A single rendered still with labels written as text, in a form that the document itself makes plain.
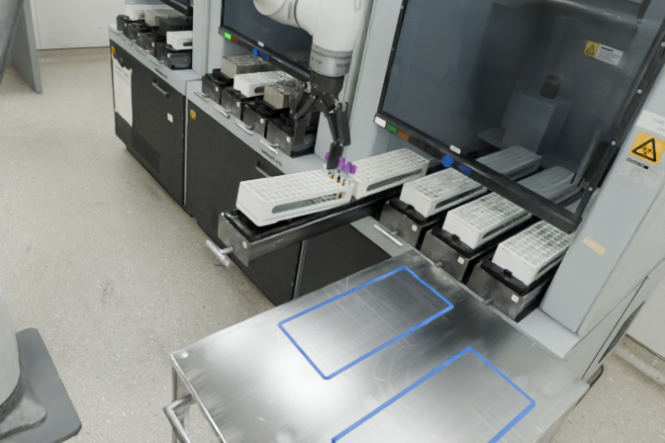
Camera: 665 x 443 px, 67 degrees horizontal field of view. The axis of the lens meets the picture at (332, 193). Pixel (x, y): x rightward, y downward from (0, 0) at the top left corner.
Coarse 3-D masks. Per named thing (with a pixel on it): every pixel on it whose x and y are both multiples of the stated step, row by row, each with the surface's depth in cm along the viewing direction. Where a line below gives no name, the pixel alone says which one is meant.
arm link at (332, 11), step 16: (304, 0) 103; (320, 0) 100; (336, 0) 98; (352, 0) 99; (304, 16) 104; (320, 16) 101; (336, 16) 99; (352, 16) 100; (320, 32) 102; (336, 32) 101; (352, 32) 102; (336, 48) 104; (352, 48) 107
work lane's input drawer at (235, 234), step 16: (384, 192) 140; (400, 192) 143; (336, 208) 128; (352, 208) 132; (368, 208) 136; (224, 224) 118; (240, 224) 115; (272, 224) 120; (288, 224) 119; (304, 224) 121; (320, 224) 125; (336, 224) 130; (208, 240) 118; (224, 240) 120; (240, 240) 114; (256, 240) 113; (272, 240) 116; (288, 240) 120; (224, 256) 114; (240, 256) 116; (256, 256) 115
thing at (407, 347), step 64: (256, 320) 91; (320, 320) 93; (384, 320) 96; (448, 320) 99; (192, 384) 77; (256, 384) 79; (320, 384) 81; (384, 384) 83; (448, 384) 86; (512, 384) 88; (576, 384) 90
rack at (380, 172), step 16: (368, 160) 144; (384, 160) 147; (400, 160) 147; (416, 160) 150; (368, 176) 135; (384, 176) 137; (400, 176) 146; (416, 176) 148; (352, 192) 134; (368, 192) 136
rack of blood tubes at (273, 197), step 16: (288, 176) 125; (304, 176) 129; (320, 176) 130; (240, 192) 116; (256, 192) 115; (272, 192) 116; (288, 192) 117; (304, 192) 120; (320, 192) 122; (336, 192) 126; (240, 208) 117; (256, 208) 112; (272, 208) 113; (288, 208) 122; (304, 208) 120; (256, 224) 113
